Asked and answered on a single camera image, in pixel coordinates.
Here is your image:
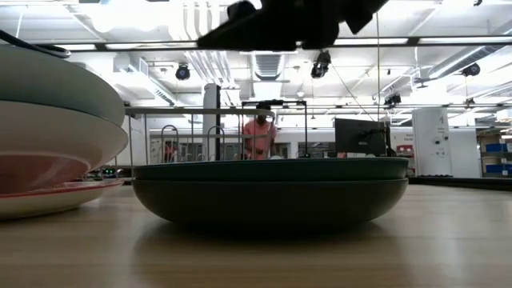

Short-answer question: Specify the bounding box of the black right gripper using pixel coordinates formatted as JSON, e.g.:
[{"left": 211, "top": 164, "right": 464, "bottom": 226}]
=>
[{"left": 198, "top": 0, "right": 389, "bottom": 51}]

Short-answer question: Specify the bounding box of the green glossy shallow bowl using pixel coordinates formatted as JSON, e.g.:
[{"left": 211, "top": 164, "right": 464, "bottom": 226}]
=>
[{"left": 133, "top": 156, "right": 410, "bottom": 182}]

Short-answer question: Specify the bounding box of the dark green deep bowl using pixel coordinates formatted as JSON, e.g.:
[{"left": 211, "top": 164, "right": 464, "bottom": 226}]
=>
[{"left": 130, "top": 178, "right": 410, "bottom": 225}]

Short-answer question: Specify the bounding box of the red patterned plate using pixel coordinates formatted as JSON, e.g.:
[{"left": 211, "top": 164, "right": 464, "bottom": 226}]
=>
[{"left": 0, "top": 178, "right": 126, "bottom": 222}]

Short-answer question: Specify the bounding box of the ceiling air vent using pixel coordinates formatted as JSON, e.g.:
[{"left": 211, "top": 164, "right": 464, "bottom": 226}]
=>
[{"left": 254, "top": 53, "right": 283, "bottom": 82}]

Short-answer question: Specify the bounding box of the white column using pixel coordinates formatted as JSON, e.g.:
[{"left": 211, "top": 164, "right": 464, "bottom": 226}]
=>
[{"left": 202, "top": 82, "right": 222, "bottom": 161}]

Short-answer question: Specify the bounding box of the person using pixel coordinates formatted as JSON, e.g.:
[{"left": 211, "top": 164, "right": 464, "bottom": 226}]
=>
[{"left": 242, "top": 114, "right": 278, "bottom": 161}]

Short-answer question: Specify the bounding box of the black computer monitor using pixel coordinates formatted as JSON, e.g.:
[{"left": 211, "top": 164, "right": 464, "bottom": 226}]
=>
[{"left": 334, "top": 118, "right": 388, "bottom": 157}]

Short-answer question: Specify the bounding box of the storage shelf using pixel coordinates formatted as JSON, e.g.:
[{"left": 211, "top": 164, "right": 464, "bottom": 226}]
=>
[{"left": 478, "top": 127, "right": 512, "bottom": 179}]

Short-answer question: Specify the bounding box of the blue storage bin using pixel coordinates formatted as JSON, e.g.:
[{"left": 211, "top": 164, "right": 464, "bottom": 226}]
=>
[
  {"left": 485, "top": 163, "right": 512, "bottom": 174},
  {"left": 485, "top": 142, "right": 512, "bottom": 154}
]

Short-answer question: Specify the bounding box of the black ceiling camera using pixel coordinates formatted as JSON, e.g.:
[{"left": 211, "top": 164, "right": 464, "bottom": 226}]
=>
[
  {"left": 174, "top": 62, "right": 191, "bottom": 82},
  {"left": 310, "top": 50, "right": 333, "bottom": 80},
  {"left": 462, "top": 62, "right": 482, "bottom": 78},
  {"left": 383, "top": 91, "right": 402, "bottom": 107}
]

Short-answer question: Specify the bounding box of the long ceiling light rail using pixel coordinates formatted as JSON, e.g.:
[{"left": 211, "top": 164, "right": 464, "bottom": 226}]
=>
[{"left": 59, "top": 36, "right": 512, "bottom": 52}]

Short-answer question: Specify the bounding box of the thin hanging cable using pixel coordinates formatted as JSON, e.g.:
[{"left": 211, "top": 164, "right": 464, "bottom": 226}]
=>
[{"left": 376, "top": 11, "right": 381, "bottom": 121}]

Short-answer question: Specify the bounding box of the silver ceiling duct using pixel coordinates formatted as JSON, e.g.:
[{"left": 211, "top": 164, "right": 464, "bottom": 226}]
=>
[{"left": 414, "top": 43, "right": 512, "bottom": 87}]

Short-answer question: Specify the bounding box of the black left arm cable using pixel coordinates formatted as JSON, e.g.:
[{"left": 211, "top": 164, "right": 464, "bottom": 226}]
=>
[{"left": 0, "top": 28, "right": 72, "bottom": 60}]

